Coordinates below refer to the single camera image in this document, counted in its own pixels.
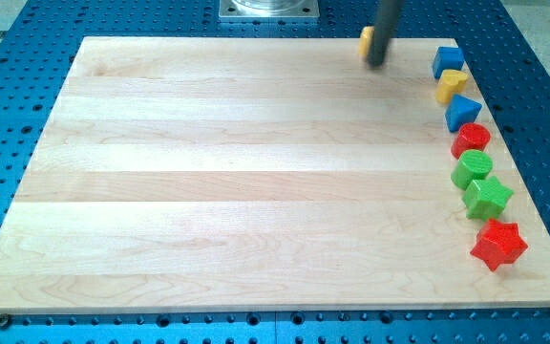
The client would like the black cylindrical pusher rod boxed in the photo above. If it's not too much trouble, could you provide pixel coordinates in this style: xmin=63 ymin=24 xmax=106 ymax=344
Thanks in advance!
xmin=366 ymin=0 xmax=404 ymax=68

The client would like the yellow hexagon block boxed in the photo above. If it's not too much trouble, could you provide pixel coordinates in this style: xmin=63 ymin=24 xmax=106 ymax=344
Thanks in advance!
xmin=358 ymin=26 xmax=374 ymax=58

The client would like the blue cube block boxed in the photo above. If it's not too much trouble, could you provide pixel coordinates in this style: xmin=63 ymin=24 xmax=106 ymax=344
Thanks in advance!
xmin=432 ymin=46 xmax=465 ymax=79

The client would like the yellow heart block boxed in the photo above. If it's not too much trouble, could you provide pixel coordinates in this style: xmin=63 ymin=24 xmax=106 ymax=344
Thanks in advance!
xmin=435 ymin=69 xmax=469 ymax=104

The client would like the blue triangle block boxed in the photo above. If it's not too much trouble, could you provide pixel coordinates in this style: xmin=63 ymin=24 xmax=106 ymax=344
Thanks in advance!
xmin=445 ymin=94 xmax=482 ymax=133

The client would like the red cylinder block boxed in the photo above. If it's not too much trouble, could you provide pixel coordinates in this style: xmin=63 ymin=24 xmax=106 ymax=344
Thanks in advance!
xmin=451 ymin=122 xmax=491 ymax=159

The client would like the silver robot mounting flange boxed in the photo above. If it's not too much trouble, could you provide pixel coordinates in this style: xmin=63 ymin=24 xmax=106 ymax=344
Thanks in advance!
xmin=219 ymin=0 xmax=320 ymax=20

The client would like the green cylinder block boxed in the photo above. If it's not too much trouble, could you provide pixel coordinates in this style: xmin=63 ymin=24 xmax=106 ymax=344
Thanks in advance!
xmin=451 ymin=149 xmax=493 ymax=190

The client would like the green star block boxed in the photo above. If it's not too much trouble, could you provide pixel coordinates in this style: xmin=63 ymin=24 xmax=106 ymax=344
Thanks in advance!
xmin=462 ymin=176 xmax=514 ymax=220

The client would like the red star block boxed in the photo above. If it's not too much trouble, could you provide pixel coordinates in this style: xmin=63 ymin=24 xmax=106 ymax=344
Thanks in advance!
xmin=470 ymin=218 xmax=528 ymax=271

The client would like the light wooden board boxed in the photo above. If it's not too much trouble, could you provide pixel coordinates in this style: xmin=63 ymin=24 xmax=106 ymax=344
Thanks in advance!
xmin=0 ymin=37 xmax=550 ymax=314

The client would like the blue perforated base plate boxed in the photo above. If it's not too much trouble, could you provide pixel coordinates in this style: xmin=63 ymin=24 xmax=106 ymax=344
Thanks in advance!
xmin=0 ymin=1 xmax=550 ymax=343

